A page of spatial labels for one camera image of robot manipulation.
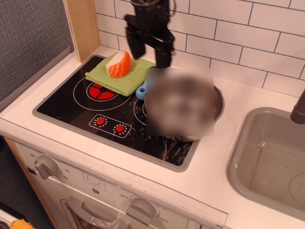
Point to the green folded cloth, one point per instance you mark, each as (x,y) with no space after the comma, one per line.
(124,85)

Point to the grey and blue measuring spoon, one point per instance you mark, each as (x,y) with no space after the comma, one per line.
(141,91)

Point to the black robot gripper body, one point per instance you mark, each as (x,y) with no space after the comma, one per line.
(150,21)

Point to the left grey timer knob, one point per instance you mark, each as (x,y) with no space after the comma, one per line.
(45,166)

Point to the grey toy faucet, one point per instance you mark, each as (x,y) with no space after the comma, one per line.
(298,113)

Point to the stainless steel pot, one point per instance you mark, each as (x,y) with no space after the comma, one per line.
(219,105)

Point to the right grey oven knob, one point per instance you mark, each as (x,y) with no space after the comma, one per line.
(141,210)

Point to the grey toy sink basin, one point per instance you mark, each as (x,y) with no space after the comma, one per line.
(267,165)

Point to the grey oven door handle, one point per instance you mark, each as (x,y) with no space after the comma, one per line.
(85,218)

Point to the left red stove button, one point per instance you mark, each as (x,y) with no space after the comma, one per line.
(100,121)

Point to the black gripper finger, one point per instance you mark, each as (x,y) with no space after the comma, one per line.
(137,46)
(163,55)

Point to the orange object at bottom left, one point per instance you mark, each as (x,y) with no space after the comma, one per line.
(20,224)

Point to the right red stove button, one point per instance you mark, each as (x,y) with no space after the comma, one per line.
(120,128)

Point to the light wooden side post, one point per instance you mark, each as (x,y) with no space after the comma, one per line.
(82,21)

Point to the black toy stovetop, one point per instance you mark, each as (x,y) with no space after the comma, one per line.
(77,103)

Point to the orange salmon sushi toy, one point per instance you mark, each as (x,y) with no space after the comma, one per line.
(119,65)

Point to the red stove button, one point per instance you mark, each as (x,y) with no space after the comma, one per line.
(120,128)
(100,121)

